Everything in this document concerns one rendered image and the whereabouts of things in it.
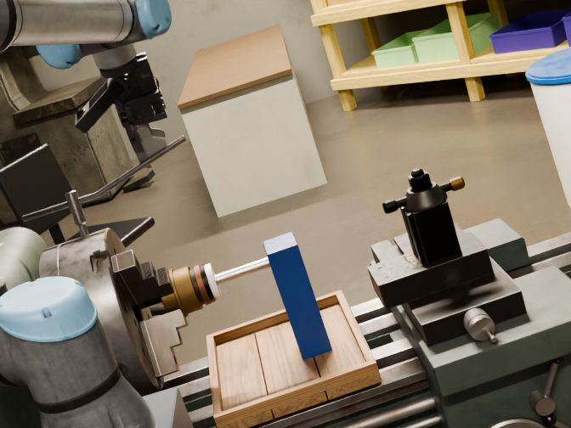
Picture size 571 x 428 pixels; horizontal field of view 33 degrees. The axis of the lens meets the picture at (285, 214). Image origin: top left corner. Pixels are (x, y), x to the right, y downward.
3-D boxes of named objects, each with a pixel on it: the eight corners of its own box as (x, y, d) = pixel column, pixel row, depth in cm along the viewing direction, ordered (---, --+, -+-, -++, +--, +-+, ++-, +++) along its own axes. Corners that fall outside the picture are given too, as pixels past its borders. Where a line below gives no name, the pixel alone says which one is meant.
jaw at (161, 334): (128, 329, 182) (146, 390, 179) (122, 327, 177) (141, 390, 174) (183, 310, 182) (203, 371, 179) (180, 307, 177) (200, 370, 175)
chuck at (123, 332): (106, 425, 165) (44, 251, 163) (128, 382, 196) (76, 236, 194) (156, 408, 165) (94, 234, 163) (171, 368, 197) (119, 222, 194)
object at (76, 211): (83, 253, 178) (63, 194, 177) (86, 251, 180) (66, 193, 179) (94, 250, 178) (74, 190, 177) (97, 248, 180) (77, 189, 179)
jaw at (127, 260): (117, 313, 176) (94, 276, 167) (113, 293, 179) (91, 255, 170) (174, 294, 176) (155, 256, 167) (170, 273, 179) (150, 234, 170)
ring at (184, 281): (154, 285, 174) (202, 268, 174) (155, 267, 183) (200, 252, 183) (171, 329, 177) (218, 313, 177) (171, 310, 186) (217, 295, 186)
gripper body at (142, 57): (168, 121, 172) (146, 60, 166) (122, 137, 172) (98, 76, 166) (165, 105, 179) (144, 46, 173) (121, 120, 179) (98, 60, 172)
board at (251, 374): (221, 437, 169) (213, 418, 168) (212, 351, 204) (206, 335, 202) (382, 381, 170) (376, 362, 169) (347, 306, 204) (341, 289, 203)
